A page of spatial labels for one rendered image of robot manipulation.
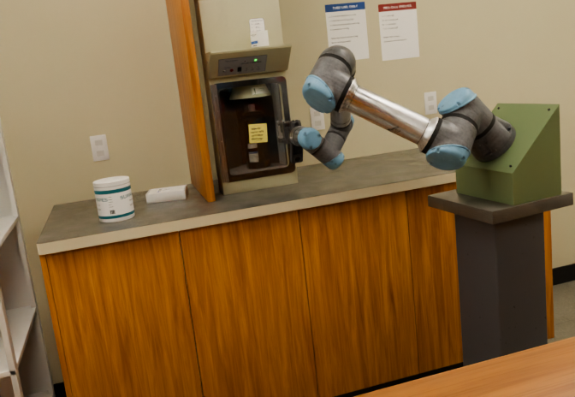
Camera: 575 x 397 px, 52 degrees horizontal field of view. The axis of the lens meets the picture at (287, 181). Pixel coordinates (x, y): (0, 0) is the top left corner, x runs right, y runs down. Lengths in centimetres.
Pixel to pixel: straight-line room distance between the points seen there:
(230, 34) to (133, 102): 63
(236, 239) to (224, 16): 87
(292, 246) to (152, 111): 97
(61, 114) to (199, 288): 105
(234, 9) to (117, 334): 130
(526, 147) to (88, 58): 184
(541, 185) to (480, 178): 18
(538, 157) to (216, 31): 127
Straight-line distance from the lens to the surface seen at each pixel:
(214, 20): 241
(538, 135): 195
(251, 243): 222
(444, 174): 244
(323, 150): 212
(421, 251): 250
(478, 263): 206
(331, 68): 182
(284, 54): 238
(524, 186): 193
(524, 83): 355
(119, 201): 223
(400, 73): 314
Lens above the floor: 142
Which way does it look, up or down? 11 degrees down
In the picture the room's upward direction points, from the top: 6 degrees counter-clockwise
